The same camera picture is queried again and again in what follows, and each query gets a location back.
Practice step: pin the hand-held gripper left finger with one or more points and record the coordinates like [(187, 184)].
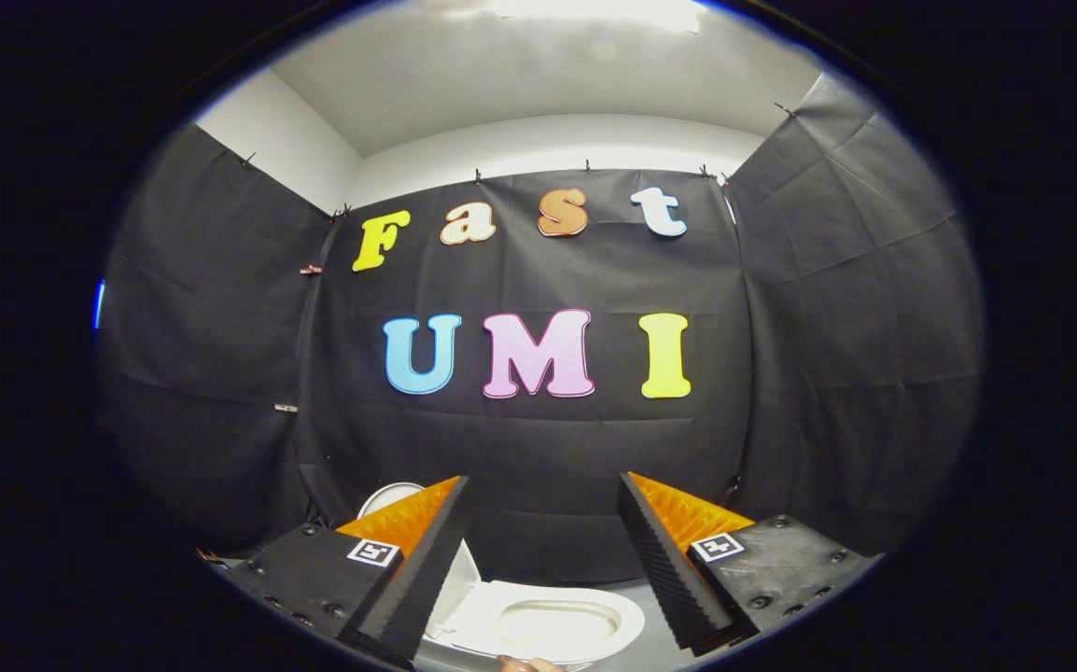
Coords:
[(426, 569)]

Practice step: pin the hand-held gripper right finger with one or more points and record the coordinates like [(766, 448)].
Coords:
[(664, 569)]

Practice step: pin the white toilet seat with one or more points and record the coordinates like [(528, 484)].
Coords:
[(627, 611)]

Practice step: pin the black backdrop cloth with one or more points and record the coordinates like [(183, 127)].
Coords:
[(538, 448)]

